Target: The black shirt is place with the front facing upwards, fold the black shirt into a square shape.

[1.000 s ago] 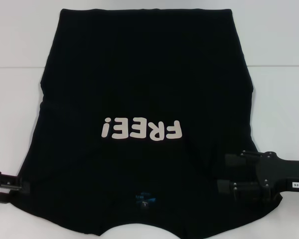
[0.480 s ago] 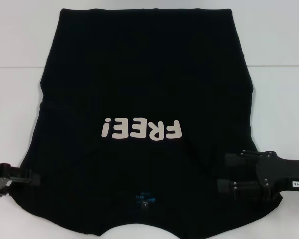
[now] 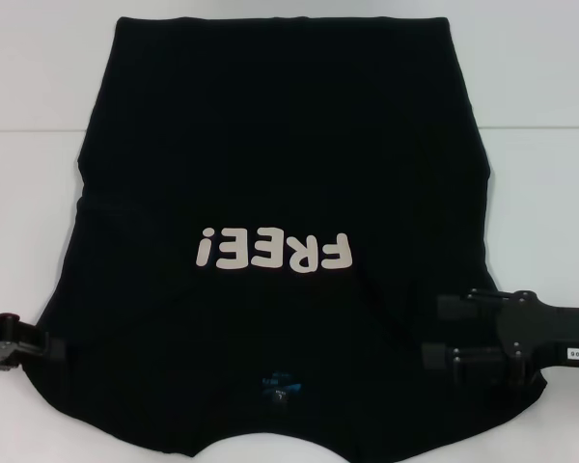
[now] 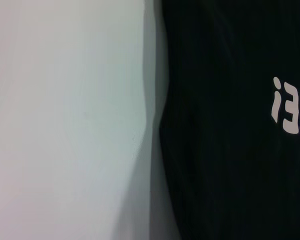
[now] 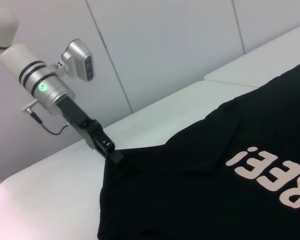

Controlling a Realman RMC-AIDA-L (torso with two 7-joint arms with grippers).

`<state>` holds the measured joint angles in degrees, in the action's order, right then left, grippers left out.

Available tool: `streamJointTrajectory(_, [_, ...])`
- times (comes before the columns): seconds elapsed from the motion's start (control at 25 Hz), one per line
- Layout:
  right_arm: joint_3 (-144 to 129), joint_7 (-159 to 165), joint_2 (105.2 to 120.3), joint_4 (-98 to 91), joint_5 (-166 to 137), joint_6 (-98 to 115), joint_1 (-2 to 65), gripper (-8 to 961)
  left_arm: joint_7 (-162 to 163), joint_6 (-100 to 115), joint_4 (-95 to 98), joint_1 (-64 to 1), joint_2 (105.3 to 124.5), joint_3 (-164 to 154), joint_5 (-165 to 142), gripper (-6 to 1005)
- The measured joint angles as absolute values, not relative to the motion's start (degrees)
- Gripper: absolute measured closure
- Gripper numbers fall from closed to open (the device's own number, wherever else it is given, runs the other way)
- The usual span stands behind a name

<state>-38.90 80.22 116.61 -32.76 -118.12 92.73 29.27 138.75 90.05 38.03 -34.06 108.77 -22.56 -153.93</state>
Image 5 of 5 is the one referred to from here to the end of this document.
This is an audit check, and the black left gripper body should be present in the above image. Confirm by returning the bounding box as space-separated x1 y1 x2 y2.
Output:
56 95 116 159

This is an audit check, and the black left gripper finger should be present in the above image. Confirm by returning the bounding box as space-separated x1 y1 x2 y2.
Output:
105 147 125 166

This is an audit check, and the black shirt with FREE print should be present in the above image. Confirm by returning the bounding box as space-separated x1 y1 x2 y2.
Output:
96 58 300 240

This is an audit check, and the left gripper cable with plug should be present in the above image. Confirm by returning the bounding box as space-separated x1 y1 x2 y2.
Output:
20 99 71 136

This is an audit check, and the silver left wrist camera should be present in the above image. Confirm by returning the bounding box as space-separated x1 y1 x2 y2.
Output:
48 38 95 83

